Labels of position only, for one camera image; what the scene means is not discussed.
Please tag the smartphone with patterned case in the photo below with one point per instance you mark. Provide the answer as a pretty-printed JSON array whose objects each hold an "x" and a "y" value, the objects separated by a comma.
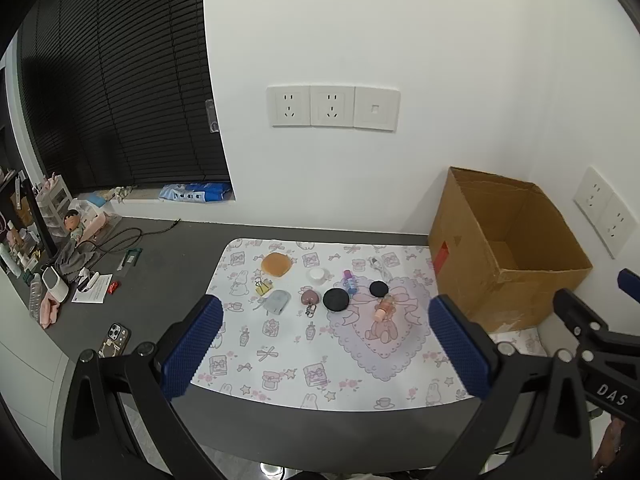
[{"x": 115, "y": 339}]

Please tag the white pink printed mat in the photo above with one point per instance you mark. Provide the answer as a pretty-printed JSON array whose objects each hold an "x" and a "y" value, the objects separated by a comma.
[{"x": 280, "y": 360}]

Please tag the large black round puff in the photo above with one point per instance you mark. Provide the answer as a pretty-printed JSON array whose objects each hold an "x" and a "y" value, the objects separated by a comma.
[{"x": 336, "y": 299}]

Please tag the clear plastic bottle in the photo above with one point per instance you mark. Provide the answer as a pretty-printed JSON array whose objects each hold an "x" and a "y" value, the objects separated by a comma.
[{"x": 35, "y": 297}]

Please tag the small doll figure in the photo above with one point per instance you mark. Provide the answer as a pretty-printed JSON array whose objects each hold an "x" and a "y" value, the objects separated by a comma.
[{"x": 74, "y": 224}]

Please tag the white wall socket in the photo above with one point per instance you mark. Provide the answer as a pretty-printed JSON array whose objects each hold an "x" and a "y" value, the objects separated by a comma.
[
  {"x": 617, "y": 225},
  {"x": 593, "y": 194},
  {"x": 331, "y": 106},
  {"x": 288, "y": 106}
]

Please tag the brown cardboard box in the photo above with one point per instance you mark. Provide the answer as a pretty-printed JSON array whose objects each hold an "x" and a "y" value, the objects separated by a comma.
[{"x": 465, "y": 240}]

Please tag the small white appliance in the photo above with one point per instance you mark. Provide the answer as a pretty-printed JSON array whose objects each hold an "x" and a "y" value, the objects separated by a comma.
[{"x": 56, "y": 285}]

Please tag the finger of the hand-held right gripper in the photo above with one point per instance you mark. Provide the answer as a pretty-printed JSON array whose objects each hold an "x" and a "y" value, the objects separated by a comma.
[
  {"x": 575, "y": 310},
  {"x": 629, "y": 285}
]

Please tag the orange round puff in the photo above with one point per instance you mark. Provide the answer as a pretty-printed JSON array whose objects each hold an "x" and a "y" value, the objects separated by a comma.
[{"x": 276, "y": 264}]

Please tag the small blue pink bottle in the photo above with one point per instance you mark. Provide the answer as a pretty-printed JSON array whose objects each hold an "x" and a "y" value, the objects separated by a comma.
[{"x": 349, "y": 282}]

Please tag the blue white packet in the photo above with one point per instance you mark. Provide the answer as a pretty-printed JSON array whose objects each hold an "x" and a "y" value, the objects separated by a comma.
[{"x": 195, "y": 192}]

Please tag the white wall data plate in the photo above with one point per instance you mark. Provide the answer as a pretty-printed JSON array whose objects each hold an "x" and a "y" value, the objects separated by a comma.
[{"x": 376, "y": 109}]

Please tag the black shelf with cosmetics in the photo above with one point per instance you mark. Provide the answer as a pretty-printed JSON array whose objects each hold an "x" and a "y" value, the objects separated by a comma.
[{"x": 22, "y": 235}]

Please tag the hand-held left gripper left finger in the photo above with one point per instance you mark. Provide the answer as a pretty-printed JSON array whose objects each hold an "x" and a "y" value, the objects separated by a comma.
[{"x": 196, "y": 347}]

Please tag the black window blinds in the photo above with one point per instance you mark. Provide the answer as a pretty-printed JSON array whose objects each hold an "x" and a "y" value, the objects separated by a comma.
[{"x": 125, "y": 75}]

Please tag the pile of pale trinkets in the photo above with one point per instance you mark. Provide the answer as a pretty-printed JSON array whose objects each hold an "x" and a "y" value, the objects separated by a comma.
[{"x": 115, "y": 193}]

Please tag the yellow binder clip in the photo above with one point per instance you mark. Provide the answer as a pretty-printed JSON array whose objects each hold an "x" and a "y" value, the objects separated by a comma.
[{"x": 263, "y": 289}]

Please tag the small red packet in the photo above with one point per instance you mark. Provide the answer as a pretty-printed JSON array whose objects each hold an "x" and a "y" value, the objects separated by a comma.
[{"x": 114, "y": 287}]

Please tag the pink cloth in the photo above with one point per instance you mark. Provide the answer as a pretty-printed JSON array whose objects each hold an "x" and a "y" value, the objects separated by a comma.
[{"x": 50, "y": 312}]

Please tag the dark green hand tool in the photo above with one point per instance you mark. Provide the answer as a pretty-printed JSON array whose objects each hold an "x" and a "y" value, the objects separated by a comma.
[{"x": 130, "y": 260}]

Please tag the grey cloth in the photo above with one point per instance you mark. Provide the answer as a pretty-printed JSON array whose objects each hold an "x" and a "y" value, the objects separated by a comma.
[{"x": 72, "y": 262}]

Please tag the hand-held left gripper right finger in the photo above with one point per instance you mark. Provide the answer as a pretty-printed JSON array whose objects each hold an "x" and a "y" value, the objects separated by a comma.
[{"x": 460, "y": 350}]

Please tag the white drawer organizer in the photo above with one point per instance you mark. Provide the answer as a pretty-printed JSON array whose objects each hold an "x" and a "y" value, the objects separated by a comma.
[{"x": 52, "y": 205}]

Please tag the person's right forearm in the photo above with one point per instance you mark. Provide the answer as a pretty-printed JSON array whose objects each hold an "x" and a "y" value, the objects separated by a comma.
[{"x": 609, "y": 447}]

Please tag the white paper sheet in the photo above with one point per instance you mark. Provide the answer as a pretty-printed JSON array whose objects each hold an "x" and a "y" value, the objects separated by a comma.
[{"x": 95, "y": 292}]

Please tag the small black round puff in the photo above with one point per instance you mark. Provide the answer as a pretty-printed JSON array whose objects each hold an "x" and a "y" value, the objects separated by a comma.
[{"x": 378, "y": 288}]

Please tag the white round jar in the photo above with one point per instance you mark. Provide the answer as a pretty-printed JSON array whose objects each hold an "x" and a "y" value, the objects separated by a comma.
[{"x": 316, "y": 274}]

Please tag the grey rounded case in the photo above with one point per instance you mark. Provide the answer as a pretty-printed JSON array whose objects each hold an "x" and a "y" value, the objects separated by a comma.
[{"x": 277, "y": 302}]

